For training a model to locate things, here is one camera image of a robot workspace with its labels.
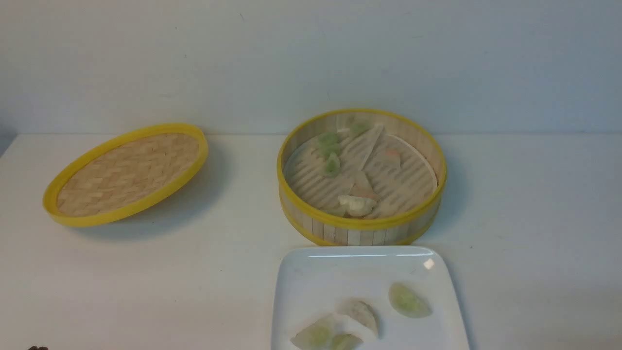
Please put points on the small green dumpling plate bottom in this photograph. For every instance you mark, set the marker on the small green dumpling plate bottom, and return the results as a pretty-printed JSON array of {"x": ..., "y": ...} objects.
[{"x": 345, "y": 341}]

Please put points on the green dumpling steamer upper left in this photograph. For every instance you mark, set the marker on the green dumpling steamer upper left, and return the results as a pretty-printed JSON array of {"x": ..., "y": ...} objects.
[{"x": 328, "y": 143}]

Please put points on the pale green dumpling plate left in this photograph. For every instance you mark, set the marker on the pale green dumpling plate left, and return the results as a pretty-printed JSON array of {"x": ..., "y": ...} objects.
[{"x": 318, "y": 335}]

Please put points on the green dumpling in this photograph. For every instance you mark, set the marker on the green dumpling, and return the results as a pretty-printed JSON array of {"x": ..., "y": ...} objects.
[
  {"x": 406, "y": 302},
  {"x": 332, "y": 165}
]

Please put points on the white speckled dumpling on plate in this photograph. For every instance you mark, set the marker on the white speckled dumpling on plate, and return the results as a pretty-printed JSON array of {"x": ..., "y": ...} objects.
[{"x": 362, "y": 313}]

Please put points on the white square plate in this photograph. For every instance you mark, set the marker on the white square plate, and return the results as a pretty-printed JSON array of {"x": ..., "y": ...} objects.
[{"x": 312, "y": 282}]

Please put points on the yellow rimmed bamboo steamer basket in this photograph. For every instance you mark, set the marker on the yellow rimmed bamboo steamer basket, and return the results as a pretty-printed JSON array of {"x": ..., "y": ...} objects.
[{"x": 325, "y": 229}]

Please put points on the white dumpling in steamer front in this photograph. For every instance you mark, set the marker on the white dumpling in steamer front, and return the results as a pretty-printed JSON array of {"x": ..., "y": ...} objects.
[{"x": 357, "y": 206}]

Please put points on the yellow rimmed woven steamer lid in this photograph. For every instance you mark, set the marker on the yellow rimmed woven steamer lid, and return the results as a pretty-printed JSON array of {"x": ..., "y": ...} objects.
[{"x": 126, "y": 175}]

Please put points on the white steamer liner paper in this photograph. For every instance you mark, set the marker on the white steamer liner paper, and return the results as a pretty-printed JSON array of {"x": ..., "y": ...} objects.
[{"x": 398, "y": 190}]

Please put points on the pink dumpling steamer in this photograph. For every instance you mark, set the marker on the pink dumpling steamer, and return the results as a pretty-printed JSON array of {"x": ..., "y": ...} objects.
[
  {"x": 391, "y": 158},
  {"x": 361, "y": 187}
]

